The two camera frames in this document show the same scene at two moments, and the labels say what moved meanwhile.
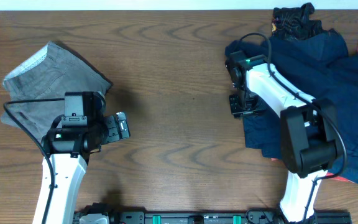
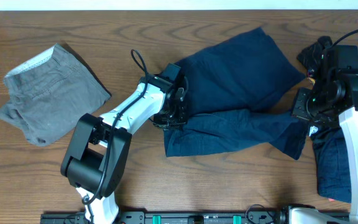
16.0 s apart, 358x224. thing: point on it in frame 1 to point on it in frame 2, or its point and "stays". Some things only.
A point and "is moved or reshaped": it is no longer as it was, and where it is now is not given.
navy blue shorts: [322, 68] is moved or reshaped
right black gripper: [238, 112] to [299, 108]
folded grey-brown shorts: [56, 70] stays
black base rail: [256, 216] stays
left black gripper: [112, 128] to [173, 115]
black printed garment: [295, 23] to [310, 56]
